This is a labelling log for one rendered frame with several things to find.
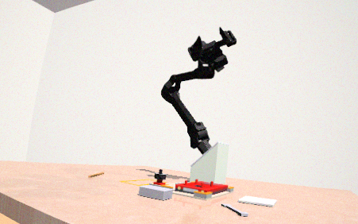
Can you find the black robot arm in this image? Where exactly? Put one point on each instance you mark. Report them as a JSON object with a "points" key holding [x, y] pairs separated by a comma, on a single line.
{"points": [[196, 130]]}

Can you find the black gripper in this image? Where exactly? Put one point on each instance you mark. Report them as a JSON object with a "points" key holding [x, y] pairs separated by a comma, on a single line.
{"points": [[196, 50]]}

